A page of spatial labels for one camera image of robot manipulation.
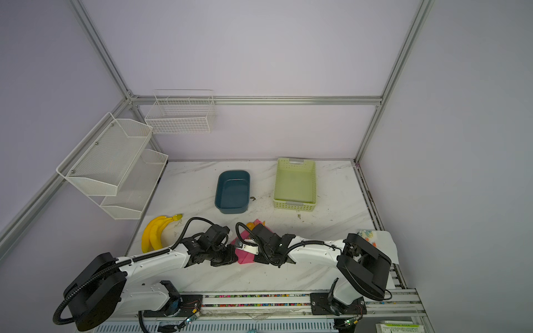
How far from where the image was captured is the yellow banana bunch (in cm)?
85

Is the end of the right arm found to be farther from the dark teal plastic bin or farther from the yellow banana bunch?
the yellow banana bunch

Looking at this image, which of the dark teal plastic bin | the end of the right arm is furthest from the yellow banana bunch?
the end of the right arm

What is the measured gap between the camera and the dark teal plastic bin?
1.00 meters

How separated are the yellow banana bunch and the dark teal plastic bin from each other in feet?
0.68
